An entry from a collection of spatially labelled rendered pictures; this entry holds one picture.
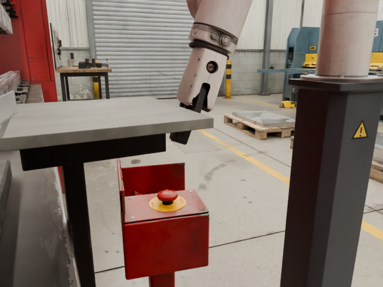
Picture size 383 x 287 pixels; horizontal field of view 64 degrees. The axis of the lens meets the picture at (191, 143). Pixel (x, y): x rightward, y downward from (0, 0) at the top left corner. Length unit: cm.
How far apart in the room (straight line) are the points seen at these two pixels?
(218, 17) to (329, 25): 36
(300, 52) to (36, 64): 633
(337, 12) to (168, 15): 758
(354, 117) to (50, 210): 66
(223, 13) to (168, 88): 775
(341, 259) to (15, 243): 80
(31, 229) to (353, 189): 72
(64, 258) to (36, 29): 224
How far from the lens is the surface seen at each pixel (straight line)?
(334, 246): 92
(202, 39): 53
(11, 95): 34
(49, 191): 47
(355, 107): 80
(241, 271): 172
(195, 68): 52
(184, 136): 55
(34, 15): 250
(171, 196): 59
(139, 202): 62
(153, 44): 814
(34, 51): 248
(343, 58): 81
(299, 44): 782
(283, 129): 432
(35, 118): 31
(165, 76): 823
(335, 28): 81
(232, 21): 54
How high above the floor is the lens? 105
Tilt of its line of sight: 16 degrees down
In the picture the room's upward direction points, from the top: straight up
